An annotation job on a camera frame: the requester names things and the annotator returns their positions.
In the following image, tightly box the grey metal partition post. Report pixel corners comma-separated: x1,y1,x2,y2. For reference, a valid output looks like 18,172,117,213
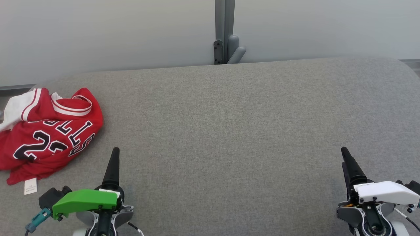
213,0,246,65

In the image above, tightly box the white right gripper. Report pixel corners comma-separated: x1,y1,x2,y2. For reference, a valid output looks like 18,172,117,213
341,147,420,211

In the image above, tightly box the red basketball jersey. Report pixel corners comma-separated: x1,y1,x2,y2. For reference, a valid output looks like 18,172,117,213
0,87,104,196

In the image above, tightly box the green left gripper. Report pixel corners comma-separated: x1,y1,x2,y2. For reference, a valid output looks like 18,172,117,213
52,147,126,221

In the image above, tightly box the left camera cable, teal plug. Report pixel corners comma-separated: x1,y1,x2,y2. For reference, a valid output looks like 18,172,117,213
25,208,53,236

